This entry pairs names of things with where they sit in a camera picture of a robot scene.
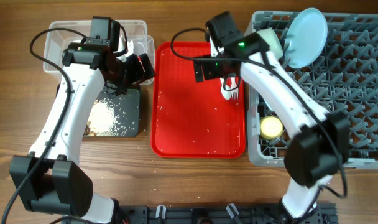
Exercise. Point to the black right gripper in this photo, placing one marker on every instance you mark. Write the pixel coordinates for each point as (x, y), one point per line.
(204, 65)

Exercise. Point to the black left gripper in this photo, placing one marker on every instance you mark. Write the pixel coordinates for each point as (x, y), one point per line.
(138, 74)

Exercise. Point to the white napkin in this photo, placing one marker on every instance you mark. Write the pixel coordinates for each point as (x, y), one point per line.
(130, 49)

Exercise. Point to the white plastic spoon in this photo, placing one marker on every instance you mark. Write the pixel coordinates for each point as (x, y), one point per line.
(225, 89)

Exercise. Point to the white plastic fork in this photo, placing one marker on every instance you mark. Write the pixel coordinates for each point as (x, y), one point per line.
(234, 89)

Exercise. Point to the food scraps with rice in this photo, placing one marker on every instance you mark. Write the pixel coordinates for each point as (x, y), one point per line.
(103, 119)

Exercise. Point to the green bowl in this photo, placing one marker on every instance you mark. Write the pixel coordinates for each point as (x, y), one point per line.
(272, 40)

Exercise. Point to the yellow plastic cup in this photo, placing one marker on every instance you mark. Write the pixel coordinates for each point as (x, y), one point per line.
(271, 127)

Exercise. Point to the light blue plate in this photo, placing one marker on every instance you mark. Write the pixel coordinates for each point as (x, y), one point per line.
(306, 38)

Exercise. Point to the small blue bowl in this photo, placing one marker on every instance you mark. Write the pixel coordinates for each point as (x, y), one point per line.
(266, 103)

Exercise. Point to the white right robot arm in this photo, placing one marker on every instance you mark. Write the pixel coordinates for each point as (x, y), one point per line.
(320, 139)

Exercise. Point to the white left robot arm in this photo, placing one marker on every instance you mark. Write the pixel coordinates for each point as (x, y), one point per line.
(49, 179)

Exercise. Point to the black waste tray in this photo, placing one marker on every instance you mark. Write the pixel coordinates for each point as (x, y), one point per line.
(127, 105)

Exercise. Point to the grey dishwasher rack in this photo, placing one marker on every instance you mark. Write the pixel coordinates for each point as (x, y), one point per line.
(344, 78)

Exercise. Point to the red plastic tray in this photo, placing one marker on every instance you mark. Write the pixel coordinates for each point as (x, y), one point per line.
(191, 119)

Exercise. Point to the clear plastic bin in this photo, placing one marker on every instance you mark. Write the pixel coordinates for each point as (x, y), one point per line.
(58, 31)

